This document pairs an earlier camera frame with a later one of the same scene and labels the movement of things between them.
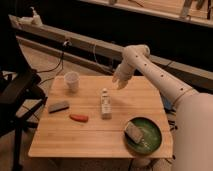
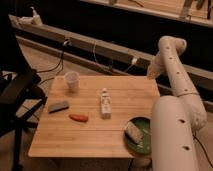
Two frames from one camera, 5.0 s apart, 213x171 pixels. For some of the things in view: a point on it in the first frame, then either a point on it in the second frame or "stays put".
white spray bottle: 36,20 stays put
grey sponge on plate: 134,132 stays put
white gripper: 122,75 → 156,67
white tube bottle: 106,105 stays put
